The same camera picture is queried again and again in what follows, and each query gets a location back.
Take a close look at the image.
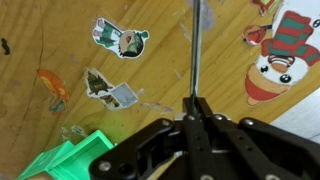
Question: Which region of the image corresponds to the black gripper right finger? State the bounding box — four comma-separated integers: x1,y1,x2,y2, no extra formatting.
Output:
195,97,320,180

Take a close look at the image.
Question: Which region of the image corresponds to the brown creature sticker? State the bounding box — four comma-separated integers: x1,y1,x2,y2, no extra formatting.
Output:
83,67,139,111

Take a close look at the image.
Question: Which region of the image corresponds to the silver metal spoon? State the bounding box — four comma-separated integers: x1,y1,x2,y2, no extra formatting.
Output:
189,0,203,100

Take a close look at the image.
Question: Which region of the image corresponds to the snowman striped hat sticker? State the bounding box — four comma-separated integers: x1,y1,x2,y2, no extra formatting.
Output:
244,9,320,108

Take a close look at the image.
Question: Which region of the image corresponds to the green plastic storage box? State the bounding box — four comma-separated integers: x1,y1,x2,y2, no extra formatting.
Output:
15,140,76,180

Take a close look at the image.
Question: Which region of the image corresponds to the green haired character sticker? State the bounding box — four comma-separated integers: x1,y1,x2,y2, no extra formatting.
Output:
91,17,151,60

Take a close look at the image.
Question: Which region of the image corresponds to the small red round sticker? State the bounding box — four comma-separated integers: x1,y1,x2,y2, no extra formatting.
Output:
242,23,274,47

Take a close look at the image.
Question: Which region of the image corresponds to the faded white sticker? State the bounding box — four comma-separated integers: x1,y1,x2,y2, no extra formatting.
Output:
59,124,88,143

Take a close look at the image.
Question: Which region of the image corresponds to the orange worn sticker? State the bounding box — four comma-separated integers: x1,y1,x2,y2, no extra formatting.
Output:
35,68,70,114

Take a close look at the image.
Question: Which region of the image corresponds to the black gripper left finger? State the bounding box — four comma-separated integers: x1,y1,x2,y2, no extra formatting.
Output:
88,96,214,180

